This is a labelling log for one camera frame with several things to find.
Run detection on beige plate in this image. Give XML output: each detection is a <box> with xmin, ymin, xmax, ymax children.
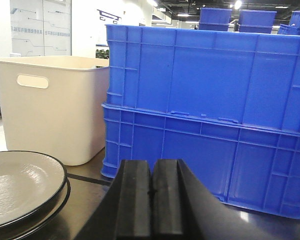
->
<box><xmin>0</xmin><ymin>150</ymin><xmax>67</xmax><ymax>228</ymax></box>
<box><xmin>0</xmin><ymin>180</ymin><xmax>71</xmax><ymax>240</ymax></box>

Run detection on upper blue crate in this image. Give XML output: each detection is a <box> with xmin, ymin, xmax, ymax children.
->
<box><xmin>106</xmin><ymin>24</ymin><xmax>300</xmax><ymax>134</ymax></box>

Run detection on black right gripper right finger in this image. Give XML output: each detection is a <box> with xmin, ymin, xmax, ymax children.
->
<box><xmin>152</xmin><ymin>159</ymin><xmax>262</xmax><ymax>240</ymax></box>

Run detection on cream plastic bin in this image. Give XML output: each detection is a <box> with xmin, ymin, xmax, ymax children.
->
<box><xmin>0</xmin><ymin>55</ymin><xmax>110</xmax><ymax>166</ymax></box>

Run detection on blue crate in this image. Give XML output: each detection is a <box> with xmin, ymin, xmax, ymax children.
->
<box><xmin>101</xmin><ymin>104</ymin><xmax>300</xmax><ymax>219</ymax></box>
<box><xmin>106</xmin><ymin>24</ymin><xmax>300</xmax><ymax>134</ymax></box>

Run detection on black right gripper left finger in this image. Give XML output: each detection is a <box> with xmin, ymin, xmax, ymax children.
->
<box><xmin>75</xmin><ymin>160</ymin><xmax>152</xmax><ymax>240</ymax></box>

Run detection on lower blue crate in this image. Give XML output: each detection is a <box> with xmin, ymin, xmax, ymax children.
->
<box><xmin>101</xmin><ymin>104</ymin><xmax>300</xmax><ymax>219</ymax></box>

